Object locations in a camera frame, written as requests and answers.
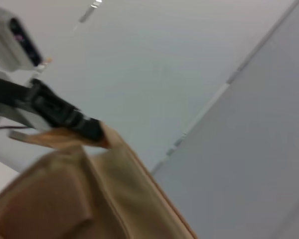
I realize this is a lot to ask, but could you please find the khaki canvas food bag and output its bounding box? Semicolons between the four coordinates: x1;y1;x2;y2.
0;123;199;239

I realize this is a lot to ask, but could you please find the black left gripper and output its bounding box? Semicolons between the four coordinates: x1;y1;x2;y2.
0;77;106;143

